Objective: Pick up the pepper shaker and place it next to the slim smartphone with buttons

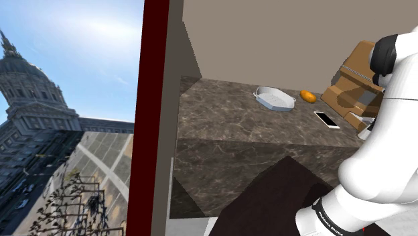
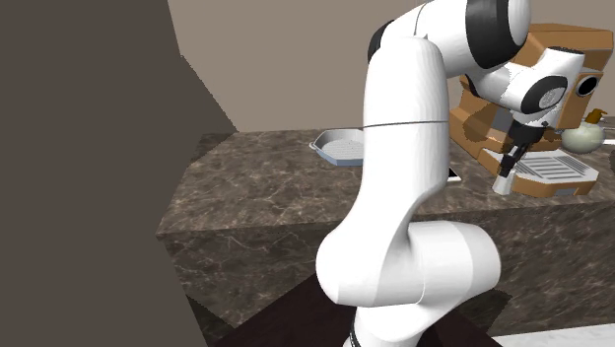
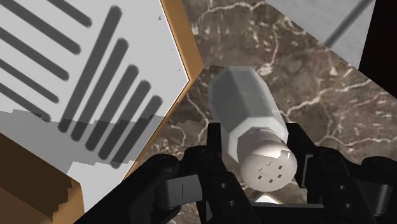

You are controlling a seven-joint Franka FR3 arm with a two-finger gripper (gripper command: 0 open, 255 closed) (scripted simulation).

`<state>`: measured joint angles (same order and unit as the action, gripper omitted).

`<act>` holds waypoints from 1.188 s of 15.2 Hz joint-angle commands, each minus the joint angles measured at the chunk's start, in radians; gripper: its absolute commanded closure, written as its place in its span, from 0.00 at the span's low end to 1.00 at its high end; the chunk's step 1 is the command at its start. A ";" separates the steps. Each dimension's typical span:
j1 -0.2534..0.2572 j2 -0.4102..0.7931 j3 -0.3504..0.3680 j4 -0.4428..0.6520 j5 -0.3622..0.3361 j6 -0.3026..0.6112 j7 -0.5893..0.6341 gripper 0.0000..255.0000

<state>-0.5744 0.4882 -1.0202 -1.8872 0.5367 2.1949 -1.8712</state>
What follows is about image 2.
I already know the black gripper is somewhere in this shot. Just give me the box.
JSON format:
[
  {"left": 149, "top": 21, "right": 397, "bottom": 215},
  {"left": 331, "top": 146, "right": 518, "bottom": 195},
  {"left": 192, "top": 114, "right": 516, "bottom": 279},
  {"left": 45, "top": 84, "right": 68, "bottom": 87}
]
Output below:
[{"left": 499, "top": 119, "right": 547, "bottom": 178}]

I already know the grey grill pan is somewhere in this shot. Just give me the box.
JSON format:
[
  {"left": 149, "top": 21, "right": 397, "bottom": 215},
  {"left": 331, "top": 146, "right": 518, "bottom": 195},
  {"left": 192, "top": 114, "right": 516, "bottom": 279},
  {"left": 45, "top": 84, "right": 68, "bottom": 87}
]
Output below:
[{"left": 308, "top": 128, "right": 367, "bottom": 168}]

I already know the round white vase brown top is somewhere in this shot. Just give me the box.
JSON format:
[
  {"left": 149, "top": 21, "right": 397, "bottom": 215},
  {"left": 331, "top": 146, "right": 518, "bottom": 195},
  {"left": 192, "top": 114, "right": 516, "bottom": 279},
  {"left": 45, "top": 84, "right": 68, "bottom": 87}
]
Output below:
[{"left": 560, "top": 107, "right": 609, "bottom": 156}]

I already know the brown coffee machine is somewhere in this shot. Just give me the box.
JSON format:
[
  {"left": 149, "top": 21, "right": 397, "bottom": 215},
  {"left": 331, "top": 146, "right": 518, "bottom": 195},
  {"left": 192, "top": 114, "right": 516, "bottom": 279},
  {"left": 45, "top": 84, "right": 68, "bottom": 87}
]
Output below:
[{"left": 448, "top": 23, "right": 615, "bottom": 199}]

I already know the dark robot stand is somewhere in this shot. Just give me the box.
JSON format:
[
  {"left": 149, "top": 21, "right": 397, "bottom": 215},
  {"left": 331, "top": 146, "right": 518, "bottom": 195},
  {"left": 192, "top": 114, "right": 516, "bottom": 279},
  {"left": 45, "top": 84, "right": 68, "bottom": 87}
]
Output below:
[{"left": 225, "top": 271, "right": 513, "bottom": 347}]

